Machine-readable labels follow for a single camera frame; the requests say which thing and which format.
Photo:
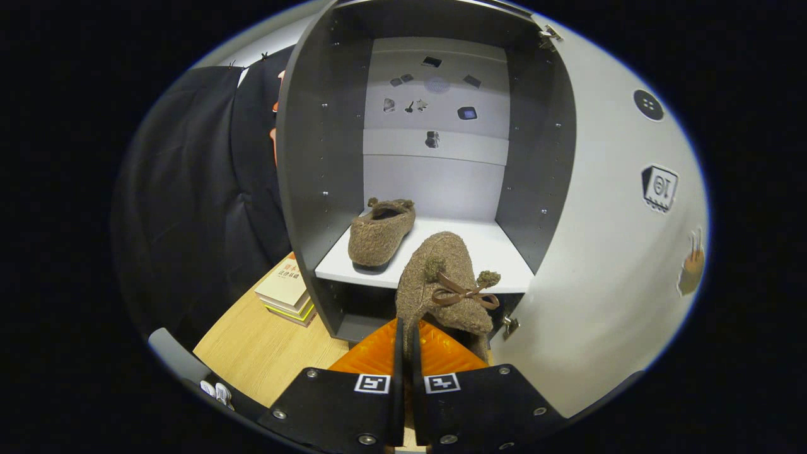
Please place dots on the grey shoe cabinet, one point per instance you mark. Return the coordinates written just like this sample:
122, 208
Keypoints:
435, 183

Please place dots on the cream cover book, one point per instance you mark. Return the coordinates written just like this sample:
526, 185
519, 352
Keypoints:
284, 284

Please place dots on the brown fuzzy shoe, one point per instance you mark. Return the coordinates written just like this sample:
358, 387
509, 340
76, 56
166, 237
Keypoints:
378, 236
441, 265

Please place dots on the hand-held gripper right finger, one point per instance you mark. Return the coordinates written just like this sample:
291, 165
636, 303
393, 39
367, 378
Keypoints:
417, 391

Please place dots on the person's white sneaker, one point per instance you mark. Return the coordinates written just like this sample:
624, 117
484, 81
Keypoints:
219, 394

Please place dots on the black backdrop cloth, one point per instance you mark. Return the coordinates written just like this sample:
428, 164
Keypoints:
195, 208

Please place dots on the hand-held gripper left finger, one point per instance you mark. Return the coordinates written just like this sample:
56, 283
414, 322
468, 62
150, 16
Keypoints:
399, 391

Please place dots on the yellow edged book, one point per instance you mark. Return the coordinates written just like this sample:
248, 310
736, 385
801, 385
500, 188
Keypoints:
296, 313

